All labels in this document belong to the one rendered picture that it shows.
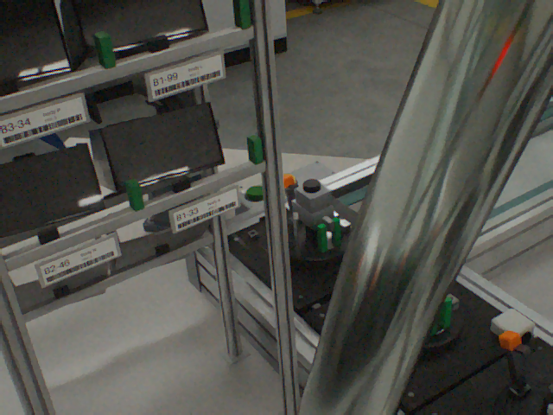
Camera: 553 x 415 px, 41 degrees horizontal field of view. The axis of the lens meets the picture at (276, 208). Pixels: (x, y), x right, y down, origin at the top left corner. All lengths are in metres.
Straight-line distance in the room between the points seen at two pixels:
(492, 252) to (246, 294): 0.45
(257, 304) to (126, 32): 0.56
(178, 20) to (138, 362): 0.66
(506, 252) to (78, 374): 0.78
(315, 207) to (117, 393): 0.44
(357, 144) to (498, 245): 2.30
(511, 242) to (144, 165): 0.76
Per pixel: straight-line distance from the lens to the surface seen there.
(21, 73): 0.74
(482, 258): 1.34
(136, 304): 1.38
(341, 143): 3.63
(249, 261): 1.25
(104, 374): 1.26
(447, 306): 1.06
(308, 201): 1.19
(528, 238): 1.42
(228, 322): 1.18
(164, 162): 0.84
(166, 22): 0.78
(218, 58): 0.76
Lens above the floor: 1.73
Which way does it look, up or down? 33 degrees down
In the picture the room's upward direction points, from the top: 5 degrees counter-clockwise
